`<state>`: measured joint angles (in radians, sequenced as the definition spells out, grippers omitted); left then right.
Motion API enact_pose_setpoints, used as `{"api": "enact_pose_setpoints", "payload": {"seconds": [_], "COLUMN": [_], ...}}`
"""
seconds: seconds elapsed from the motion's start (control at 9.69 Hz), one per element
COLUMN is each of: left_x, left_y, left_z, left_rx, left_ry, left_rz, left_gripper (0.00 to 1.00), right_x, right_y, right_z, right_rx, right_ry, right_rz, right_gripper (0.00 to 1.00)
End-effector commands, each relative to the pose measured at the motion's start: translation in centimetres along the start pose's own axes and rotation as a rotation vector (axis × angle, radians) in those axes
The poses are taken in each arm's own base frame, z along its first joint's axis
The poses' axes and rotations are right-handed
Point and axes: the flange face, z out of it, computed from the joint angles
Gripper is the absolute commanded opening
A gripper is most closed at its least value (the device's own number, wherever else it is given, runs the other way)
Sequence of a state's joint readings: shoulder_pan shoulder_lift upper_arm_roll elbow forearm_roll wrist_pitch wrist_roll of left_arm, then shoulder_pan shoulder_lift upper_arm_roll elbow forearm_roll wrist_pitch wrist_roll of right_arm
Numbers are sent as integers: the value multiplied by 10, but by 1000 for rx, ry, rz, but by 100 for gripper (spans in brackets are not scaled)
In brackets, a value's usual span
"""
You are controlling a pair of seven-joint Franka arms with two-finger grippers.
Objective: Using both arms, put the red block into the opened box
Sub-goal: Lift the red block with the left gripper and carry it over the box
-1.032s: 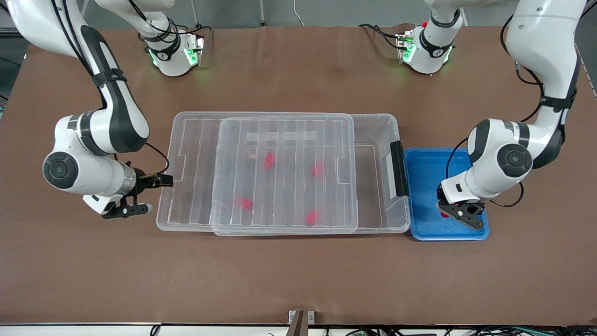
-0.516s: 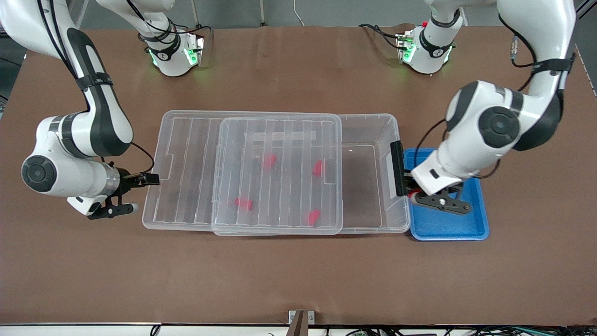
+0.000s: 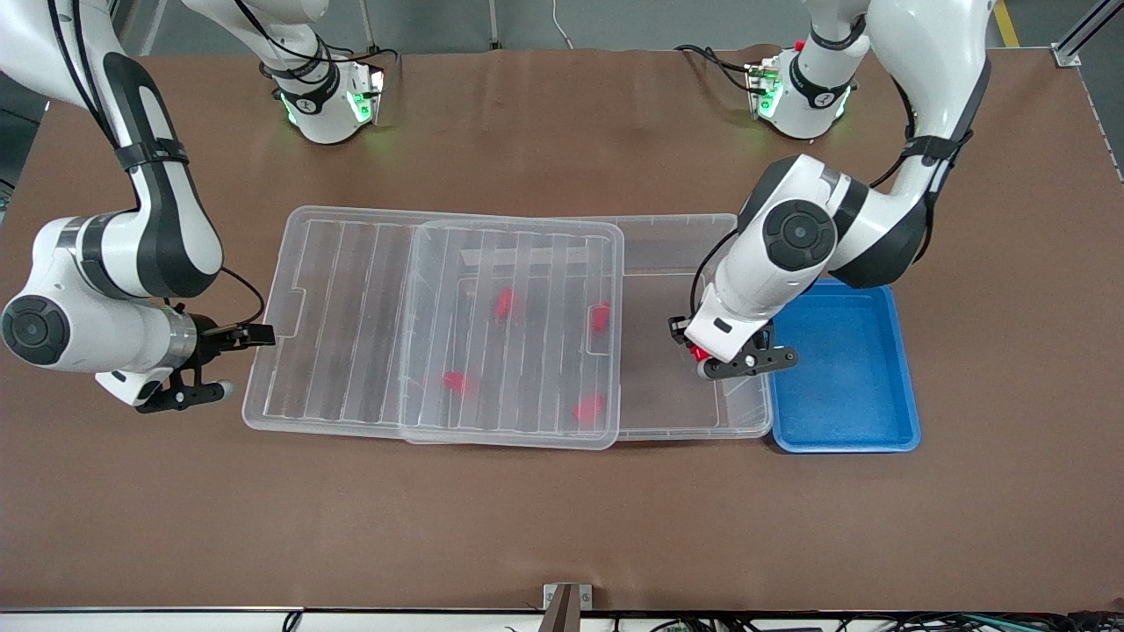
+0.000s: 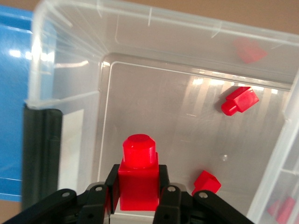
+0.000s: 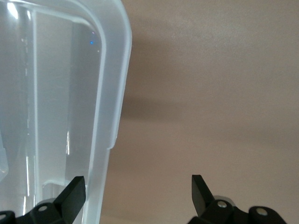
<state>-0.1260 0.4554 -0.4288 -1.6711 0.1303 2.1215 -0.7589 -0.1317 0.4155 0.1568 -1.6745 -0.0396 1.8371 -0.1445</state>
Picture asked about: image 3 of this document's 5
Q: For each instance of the thin metal post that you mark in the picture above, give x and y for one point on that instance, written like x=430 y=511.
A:
x=366 y=25
x=493 y=25

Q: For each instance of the clear plastic box lid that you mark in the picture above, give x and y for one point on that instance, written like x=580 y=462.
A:
x=351 y=351

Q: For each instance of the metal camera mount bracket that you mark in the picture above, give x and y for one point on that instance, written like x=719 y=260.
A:
x=566 y=610

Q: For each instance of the aluminium frame profile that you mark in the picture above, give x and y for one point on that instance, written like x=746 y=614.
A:
x=1089 y=26

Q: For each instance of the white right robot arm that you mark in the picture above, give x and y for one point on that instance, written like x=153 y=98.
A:
x=167 y=228

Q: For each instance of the blue plastic tray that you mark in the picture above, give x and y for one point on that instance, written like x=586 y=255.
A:
x=843 y=412

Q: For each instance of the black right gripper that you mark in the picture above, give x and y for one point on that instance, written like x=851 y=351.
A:
x=209 y=338

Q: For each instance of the red block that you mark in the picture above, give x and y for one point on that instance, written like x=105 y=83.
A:
x=455 y=382
x=589 y=408
x=699 y=354
x=503 y=304
x=601 y=317

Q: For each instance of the brown table cover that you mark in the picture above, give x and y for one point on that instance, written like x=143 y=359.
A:
x=562 y=527

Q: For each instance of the clear plastic storage box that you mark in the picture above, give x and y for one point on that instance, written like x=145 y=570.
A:
x=667 y=395

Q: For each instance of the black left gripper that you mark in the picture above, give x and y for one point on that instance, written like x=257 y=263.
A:
x=679 y=328

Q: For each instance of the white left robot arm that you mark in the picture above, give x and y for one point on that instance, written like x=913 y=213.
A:
x=790 y=233

